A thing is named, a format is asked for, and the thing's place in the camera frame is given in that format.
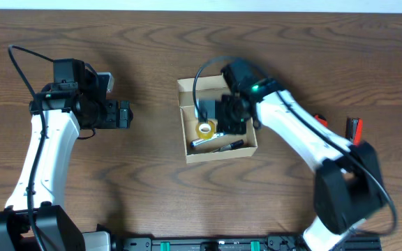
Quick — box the black white marker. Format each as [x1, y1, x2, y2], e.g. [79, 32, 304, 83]
[212, 139, 244, 153]

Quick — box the yellow tape roll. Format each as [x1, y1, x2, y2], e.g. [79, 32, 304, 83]
[195, 120, 216, 139]

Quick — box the blue marker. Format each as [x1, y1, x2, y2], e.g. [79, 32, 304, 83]
[190, 132, 225, 149]

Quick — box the orange utility knife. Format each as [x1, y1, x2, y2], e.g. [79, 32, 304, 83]
[313, 114, 328, 128]

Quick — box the red black stapler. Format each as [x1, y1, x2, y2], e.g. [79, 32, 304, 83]
[345, 118, 363, 145]

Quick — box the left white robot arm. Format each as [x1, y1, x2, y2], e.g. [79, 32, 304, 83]
[0, 59, 133, 250]

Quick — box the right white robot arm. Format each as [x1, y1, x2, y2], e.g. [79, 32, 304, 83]
[193, 56, 392, 250]

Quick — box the open cardboard box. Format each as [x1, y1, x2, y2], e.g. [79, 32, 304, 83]
[177, 78, 258, 164]

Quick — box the black mounting rail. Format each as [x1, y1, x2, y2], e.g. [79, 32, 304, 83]
[117, 234, 382, 251]

